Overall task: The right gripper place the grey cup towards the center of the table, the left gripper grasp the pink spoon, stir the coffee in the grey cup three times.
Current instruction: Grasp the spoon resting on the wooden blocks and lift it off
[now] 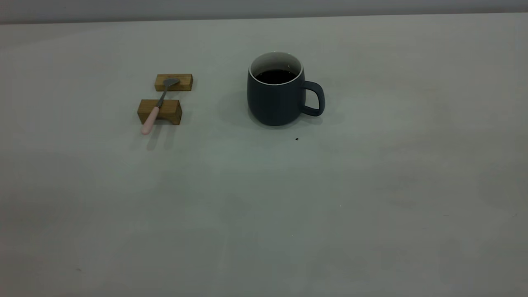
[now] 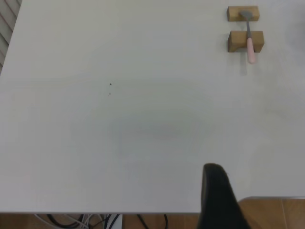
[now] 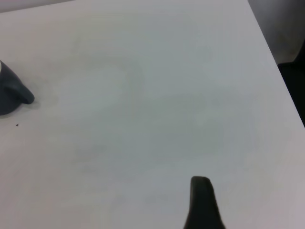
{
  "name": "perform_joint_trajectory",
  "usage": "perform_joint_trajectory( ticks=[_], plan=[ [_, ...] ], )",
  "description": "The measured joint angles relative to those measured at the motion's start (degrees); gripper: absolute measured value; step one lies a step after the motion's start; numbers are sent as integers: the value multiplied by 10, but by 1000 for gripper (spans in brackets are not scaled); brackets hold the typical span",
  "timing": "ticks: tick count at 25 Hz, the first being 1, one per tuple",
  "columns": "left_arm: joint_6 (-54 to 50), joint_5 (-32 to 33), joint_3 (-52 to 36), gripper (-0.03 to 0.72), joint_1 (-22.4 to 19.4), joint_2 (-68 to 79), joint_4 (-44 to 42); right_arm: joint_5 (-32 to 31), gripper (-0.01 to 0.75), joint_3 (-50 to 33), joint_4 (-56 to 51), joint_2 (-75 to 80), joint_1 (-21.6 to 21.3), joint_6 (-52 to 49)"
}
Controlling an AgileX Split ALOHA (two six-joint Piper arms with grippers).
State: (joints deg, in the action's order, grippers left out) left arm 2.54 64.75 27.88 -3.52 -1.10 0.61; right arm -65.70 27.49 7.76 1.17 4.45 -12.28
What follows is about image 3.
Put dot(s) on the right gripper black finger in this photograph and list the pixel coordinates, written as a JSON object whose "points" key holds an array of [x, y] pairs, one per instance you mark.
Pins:
{"points": [[202, 205]]}

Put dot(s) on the black bulky object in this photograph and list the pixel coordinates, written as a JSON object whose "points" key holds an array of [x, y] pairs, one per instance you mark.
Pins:
{"points": [[294, 86]]}

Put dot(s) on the grey ceramic cup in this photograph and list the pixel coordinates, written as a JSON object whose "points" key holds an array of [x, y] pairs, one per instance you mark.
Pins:
{"points": [[9, 93]]}

